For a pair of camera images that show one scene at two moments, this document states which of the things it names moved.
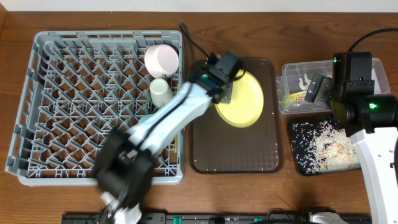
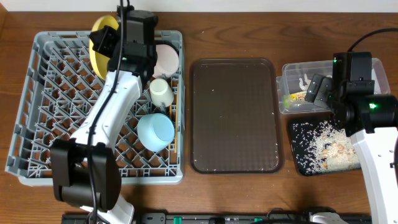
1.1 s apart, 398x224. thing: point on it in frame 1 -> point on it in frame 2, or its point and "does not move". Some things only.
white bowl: x=161 y=60 does not move
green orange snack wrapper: x=298 y=96 does not move
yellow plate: x=246 y=102 -> x=101 y=60
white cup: x=161 y=92 does not move
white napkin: x=301 y=83 does not move
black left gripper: x=222 y=94 -> x=101 y=40
